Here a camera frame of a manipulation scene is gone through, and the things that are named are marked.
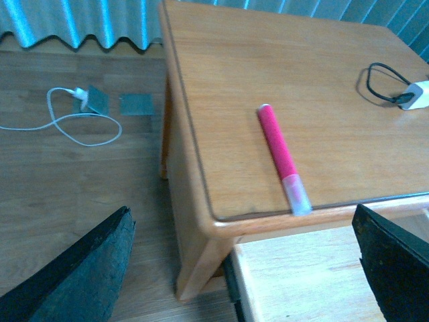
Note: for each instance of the wooden drawer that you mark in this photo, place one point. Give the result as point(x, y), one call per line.
point(311, 276)

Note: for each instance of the pink marker with clear cap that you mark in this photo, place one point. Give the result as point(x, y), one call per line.
point(290, 179)

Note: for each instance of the grey pleated curtain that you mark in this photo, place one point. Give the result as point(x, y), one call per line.
point(108, 21)

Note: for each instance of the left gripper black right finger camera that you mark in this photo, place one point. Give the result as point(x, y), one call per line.
point(395, 263)

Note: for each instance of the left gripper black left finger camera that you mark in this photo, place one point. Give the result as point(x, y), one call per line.
point(82, 283)

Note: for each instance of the white charger block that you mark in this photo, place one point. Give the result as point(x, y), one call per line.
point(415, 96)

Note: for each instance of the wooden nightstand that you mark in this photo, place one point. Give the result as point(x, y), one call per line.
point(328, 82)

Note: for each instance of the white plug adapter on floor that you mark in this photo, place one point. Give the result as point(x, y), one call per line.
point(79, 93)

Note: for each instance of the open grey floor socket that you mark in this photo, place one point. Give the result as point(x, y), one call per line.
point(98, 103)

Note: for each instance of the closed grey floor socket cover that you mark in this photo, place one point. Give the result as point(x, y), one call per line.
point(136, 104)

